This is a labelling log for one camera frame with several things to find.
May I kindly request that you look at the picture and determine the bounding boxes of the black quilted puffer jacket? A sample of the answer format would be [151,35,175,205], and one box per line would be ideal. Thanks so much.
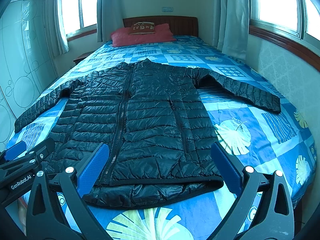
[15,59,281,209]

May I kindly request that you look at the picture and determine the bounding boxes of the white sliding wardrobe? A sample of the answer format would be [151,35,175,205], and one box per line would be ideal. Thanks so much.
[1,0,57,150]

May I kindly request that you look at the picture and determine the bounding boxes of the wooden nightstand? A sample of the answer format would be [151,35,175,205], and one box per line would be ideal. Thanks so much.
[73,51,93,65]

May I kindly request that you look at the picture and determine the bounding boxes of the blue patterned bed sheet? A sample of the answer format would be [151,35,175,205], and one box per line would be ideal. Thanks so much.
[4,35,320,240]

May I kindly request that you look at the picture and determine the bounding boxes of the red pillow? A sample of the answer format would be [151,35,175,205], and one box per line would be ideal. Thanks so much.
[111,23,176,47]

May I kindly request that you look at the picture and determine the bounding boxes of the grey curtain left of window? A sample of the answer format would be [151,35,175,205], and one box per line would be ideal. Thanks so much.
[46,0,69,57]

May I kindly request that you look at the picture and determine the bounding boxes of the brown embroidered cushion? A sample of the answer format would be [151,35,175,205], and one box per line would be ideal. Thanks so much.
[129,22,156,35]

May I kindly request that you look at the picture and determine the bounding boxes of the left window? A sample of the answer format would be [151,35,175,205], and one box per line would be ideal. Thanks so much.
[61,0,97,38]

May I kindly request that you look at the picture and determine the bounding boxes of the window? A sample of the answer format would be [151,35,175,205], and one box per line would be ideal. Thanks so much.
[251,0,319,43]
[61,0,97,38]

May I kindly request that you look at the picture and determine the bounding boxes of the grey curtain beside headboard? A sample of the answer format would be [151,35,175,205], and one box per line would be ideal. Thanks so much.
[97,0,123,42]

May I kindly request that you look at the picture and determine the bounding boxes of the dark wooden headboard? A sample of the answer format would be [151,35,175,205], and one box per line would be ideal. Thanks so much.
[123,15,199,37]

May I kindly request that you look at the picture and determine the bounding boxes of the grey curtain right side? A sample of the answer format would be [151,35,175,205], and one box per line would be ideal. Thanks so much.
[213,0,250,61]

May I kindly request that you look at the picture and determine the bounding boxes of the right window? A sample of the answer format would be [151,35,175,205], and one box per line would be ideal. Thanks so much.
[251,0,319,43]

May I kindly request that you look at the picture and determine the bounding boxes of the wall socket plate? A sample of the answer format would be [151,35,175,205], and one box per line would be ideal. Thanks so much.
[162,7,174,12]

